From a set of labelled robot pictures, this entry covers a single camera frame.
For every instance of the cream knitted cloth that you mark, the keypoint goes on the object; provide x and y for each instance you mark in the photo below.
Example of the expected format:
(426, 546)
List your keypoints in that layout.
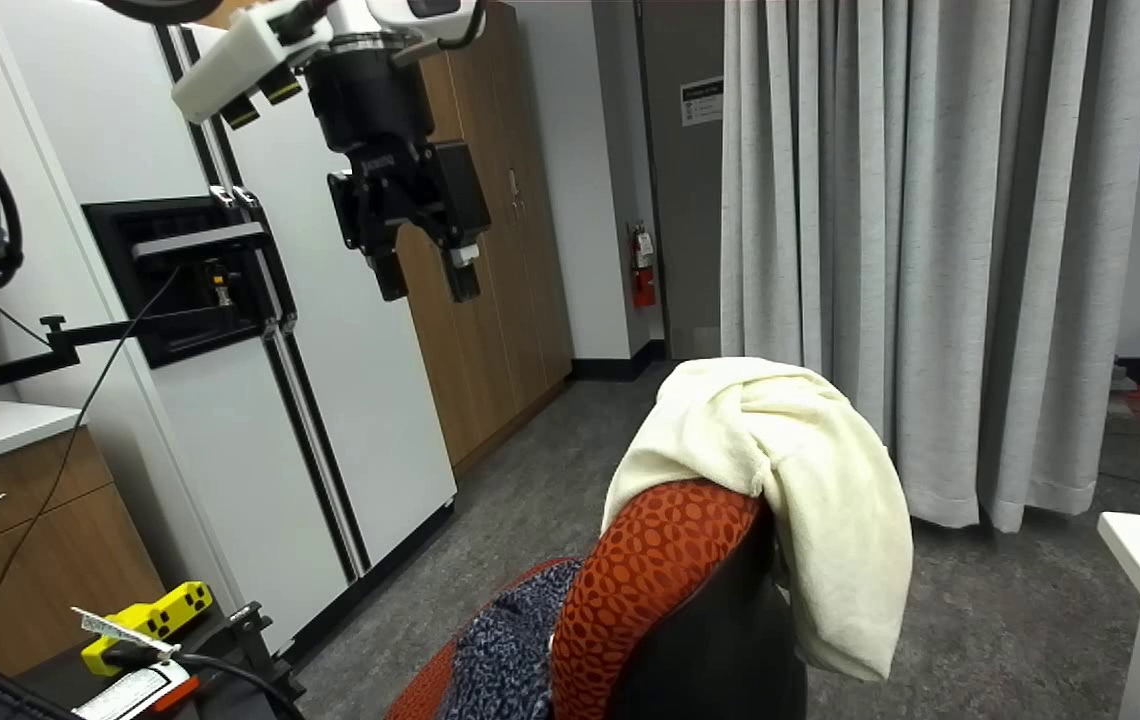
(795, 464)

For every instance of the tall brown wooden cabinet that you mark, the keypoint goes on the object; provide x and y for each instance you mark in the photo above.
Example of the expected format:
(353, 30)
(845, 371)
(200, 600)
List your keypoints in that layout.
(511, 333)

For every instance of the navy speckled cloth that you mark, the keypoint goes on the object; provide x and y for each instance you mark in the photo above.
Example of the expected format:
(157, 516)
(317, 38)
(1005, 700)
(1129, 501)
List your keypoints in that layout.
(501, 655)

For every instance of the wooden counter cabinet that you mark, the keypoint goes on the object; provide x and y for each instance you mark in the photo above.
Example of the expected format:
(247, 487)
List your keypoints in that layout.
(32, 561)

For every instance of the white refrigerator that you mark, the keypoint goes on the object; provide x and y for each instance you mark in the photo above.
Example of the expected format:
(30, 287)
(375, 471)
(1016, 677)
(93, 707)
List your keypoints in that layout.
(242, 452)

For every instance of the yellow black tool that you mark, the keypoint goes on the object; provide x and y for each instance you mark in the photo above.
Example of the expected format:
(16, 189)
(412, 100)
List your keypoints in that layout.
(151, 621)

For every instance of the grey curtain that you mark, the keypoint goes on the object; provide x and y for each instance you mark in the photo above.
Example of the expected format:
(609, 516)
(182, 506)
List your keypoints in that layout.
(929, 266)

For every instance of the grey door with sign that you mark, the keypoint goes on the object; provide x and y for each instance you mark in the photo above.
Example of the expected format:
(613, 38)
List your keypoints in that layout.
(672, 225)

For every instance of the red fire extinguisher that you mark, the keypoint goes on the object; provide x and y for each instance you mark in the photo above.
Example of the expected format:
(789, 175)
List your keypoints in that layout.
(645, 273)

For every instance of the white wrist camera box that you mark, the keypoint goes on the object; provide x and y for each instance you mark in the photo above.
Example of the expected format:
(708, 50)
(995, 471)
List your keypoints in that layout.
(229, 66)

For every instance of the white orange handheld device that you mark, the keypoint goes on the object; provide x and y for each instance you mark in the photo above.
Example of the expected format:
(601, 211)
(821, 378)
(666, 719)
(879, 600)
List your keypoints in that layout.
(133, 687)

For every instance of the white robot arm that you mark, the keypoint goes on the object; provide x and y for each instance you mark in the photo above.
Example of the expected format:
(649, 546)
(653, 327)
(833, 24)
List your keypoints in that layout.
(375, 19)

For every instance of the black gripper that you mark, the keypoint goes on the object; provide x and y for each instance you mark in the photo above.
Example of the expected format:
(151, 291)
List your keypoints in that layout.
(367, 100)

